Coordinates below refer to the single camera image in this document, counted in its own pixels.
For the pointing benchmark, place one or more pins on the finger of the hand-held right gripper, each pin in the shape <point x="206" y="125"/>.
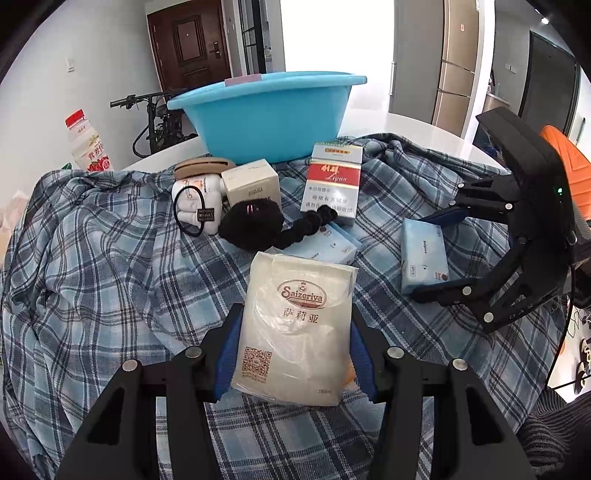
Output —
<point x="450" y="215"/>
<point x="461" y="293"/>

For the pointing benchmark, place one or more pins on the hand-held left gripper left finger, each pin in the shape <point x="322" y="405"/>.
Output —
<point x="226" y="364"/>

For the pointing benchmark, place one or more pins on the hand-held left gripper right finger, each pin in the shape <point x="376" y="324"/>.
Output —
<point x="362" y="364"/>

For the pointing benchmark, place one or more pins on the light blue wet wipes pack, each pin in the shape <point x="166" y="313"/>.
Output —
<point x="422" y="254"/>
<point x="328" y="244"/>

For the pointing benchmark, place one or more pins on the white napkin packet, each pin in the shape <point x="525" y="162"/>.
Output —
<point x="295" y="323"/>

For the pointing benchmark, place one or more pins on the red white cigarette carton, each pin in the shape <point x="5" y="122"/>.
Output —
<point x="330" y="184"/>

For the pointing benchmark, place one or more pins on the black scrunchie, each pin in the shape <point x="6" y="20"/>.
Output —
<point x="300" y="228"/>

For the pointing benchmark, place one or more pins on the blue plastic basin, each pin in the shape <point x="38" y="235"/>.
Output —
<point x="272" y="124"/>

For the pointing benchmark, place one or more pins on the orange soap box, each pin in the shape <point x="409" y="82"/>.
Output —
<point x="350" y="369"/>

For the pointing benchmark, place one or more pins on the gold refrigerator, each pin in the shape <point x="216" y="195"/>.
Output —
<point x="448" y="60"/>

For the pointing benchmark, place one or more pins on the blue plaid cloth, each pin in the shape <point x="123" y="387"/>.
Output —
<point x="115" y="277"/>

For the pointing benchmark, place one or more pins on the person's dark striped sweater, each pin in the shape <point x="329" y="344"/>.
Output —
<point x="554" y="438"/>

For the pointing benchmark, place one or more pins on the white astronaut figure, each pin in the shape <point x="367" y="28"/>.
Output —
<point x="207" y="189"/>

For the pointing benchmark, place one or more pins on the white cardboard box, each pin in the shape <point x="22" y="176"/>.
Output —
<point x="251" y="184"/>

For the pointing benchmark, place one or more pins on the beige case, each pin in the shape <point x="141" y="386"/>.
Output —
<point x="201" y="167"/>

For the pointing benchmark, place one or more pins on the pink label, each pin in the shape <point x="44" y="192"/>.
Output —
<point x="244" y="81"/>

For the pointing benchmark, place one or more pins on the black bicycle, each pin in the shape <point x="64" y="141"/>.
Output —
<point x="157" y="124"/>

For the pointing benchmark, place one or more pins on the green snack packet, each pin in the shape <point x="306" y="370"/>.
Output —
<point x="67" y="165"/>

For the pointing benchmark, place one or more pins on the milk drink bottle red cap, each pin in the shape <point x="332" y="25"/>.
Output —
<point x="87" y="143"/>

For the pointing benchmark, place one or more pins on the black framed glass door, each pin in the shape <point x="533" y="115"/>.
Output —
<point x="251" y="32"/>

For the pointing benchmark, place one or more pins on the dark brown entrance door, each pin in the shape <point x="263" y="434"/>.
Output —
<point x="189" y="41"/>

